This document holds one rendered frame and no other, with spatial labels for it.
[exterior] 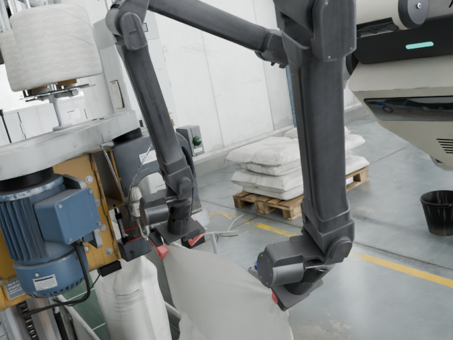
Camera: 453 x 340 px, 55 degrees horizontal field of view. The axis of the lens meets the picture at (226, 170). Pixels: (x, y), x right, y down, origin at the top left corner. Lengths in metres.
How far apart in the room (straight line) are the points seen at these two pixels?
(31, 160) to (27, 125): 3.00
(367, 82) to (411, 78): 0.11
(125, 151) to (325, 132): 0.77
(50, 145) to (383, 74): 0.74
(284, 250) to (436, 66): 0.51
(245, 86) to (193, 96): 0.92
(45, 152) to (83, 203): 0.13
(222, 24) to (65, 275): 0.65
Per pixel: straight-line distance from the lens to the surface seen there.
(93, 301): 2.60
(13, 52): 1.28
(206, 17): 1.00
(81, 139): 1.07
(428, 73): 1.00
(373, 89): 1.05
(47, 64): 1.00
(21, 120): 3.94
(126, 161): 1.25
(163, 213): 1.07
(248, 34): 1.06
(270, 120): 6.90
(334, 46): 0.47
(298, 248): 0.73
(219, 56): 6.36
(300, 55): 0.50
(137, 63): 0.95
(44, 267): 1.02
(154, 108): 0.98
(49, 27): 1.00
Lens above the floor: 1.51
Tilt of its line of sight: 14 degrees down
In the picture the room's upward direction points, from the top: 11 degrees counter-clockwise
